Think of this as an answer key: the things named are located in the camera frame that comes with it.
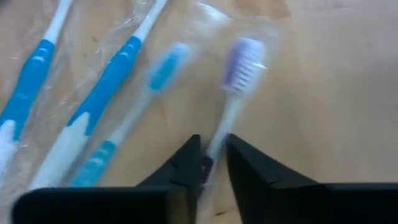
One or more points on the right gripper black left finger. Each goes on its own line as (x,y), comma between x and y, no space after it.
(155,205)

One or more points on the blue toothbrush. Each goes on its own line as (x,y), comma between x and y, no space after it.
(31,77)
(105,84)
(164,71)

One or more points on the purple toothbrush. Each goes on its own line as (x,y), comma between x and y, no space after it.
(244,65)

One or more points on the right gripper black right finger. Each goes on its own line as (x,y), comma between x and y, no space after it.
(295,205)

